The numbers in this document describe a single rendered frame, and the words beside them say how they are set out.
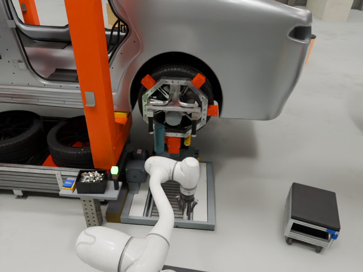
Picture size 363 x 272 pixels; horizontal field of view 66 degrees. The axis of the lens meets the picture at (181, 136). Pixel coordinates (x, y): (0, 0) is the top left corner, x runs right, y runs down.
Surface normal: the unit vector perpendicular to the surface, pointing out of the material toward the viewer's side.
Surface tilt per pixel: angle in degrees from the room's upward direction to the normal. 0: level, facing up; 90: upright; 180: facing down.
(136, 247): 10
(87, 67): 90
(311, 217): 0
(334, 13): 90
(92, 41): 90
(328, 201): 0
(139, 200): 0
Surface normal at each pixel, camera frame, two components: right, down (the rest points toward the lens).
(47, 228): 0.04, -0.82
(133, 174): -0.07, 0.56
